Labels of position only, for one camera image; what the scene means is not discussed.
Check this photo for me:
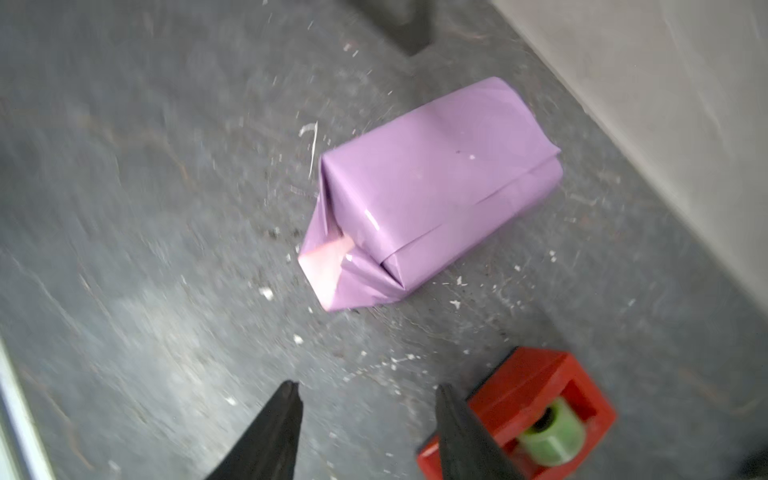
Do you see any pink wrapping paper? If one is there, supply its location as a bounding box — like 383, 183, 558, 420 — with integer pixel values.
298, 77, 563, 311

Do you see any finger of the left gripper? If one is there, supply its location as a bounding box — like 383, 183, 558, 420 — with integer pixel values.
350, 0, 434, 56

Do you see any red tape dispenser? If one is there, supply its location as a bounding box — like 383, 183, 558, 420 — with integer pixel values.
416, 347, 617, 479

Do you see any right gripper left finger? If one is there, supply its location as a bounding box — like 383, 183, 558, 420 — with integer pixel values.
207, 380, 304, 480

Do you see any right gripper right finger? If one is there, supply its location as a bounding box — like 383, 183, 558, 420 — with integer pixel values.
435, 383, 524, 480

